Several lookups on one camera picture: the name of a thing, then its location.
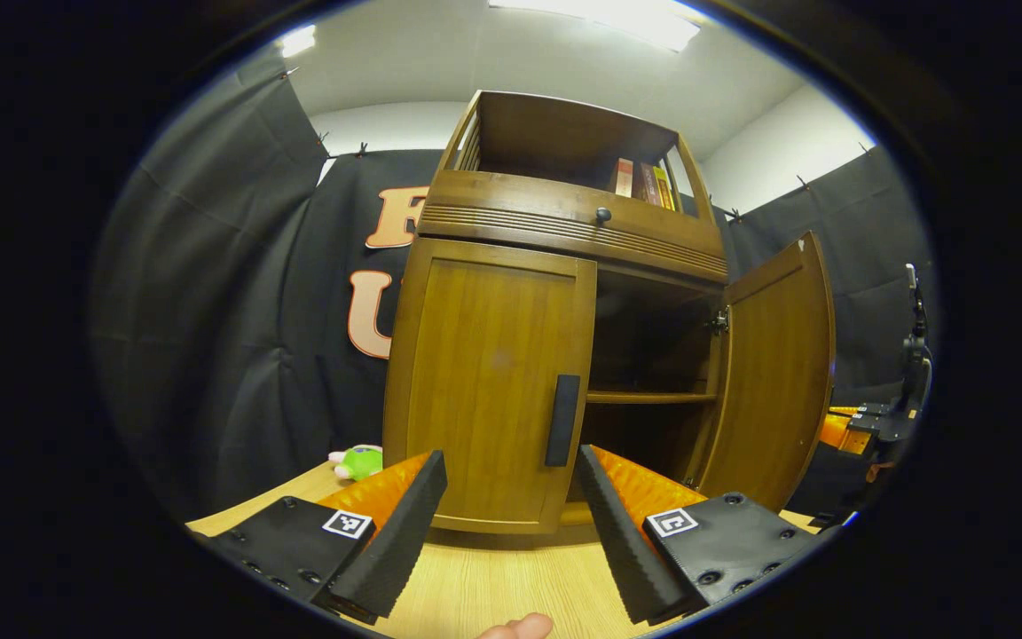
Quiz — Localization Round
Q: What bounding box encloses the wooden cabinet door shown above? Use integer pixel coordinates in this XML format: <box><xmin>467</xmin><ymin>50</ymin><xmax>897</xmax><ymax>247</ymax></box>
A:
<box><xmin>383</xmin><ymin>237</ymin><xmax>599</xmax><ymax>535</ymax></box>
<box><xmin>697</xmin><ymin>231</ymin><xmax>837</xmax><ymax>515</ymax></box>

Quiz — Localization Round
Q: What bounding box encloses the black backdrop cloth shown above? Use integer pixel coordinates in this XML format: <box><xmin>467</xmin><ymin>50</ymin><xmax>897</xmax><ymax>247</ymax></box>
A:
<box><xmin>88</xmin><ymin>55</ymin><xmax>939</xmax><ymax>526</ymax></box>

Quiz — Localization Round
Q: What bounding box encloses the wooden cabinet shelf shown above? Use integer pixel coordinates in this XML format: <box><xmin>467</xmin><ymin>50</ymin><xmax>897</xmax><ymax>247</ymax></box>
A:
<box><xmin>586</xmin><ymin>390</ymin><xmax>719</xmax><ymax>406</ymax></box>

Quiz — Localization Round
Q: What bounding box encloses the black door handle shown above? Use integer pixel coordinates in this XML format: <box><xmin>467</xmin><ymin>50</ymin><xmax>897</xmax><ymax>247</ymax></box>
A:
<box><xmin>545</xmin><ymin>374</ymin><xmax>582</xmax><ymax>468</ymax></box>

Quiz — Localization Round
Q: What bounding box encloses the green plush toy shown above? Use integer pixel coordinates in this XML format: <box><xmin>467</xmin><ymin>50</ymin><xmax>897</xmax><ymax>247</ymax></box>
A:
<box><xmin>328</xmin><ymin>444</ymin><xmax>385</xmax><ymax>483</ymax></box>

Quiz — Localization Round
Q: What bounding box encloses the wooden cabinet drawer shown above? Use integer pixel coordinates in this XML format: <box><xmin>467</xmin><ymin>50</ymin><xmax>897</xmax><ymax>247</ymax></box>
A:
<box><xmin>416</xmin><ymin>169</ymin><xmax>730</xmax><ymax>284</ymax></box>

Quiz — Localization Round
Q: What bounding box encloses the small ceiling light panel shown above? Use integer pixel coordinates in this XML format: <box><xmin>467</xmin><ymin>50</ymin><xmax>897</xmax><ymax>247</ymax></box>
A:
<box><xmin>279</xmin><ymin>24</ymin><xmax>318</xmax><ymax>59</ymax></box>

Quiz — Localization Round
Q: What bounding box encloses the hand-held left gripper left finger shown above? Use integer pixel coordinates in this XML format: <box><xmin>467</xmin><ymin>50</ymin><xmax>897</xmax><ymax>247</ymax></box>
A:
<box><xmin>187</xmin><ymin>449</ymin><xmax>448</xmax><ymax>627</ymax></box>

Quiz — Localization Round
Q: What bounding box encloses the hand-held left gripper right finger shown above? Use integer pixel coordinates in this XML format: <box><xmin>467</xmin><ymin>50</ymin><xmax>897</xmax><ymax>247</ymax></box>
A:
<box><xmin>575</xmin><ymin>444</ymin><xmax>818</xmax><ymax>625</ymax></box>

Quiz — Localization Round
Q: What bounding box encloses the large ceiling light panel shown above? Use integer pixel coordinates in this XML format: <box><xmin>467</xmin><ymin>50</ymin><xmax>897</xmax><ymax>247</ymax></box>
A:
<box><xmin>488</xmin><ymin>0</ymin><xmax>701</xmax><ymax>52</ymax></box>

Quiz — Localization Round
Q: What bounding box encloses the wooden double-door shoe cabinet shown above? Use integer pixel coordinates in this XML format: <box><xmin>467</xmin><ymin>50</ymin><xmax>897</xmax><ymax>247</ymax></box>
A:
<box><xmin>382</xmin><ymin>89</ymin><xmax>837</xmax><ymax>538</ymax></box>

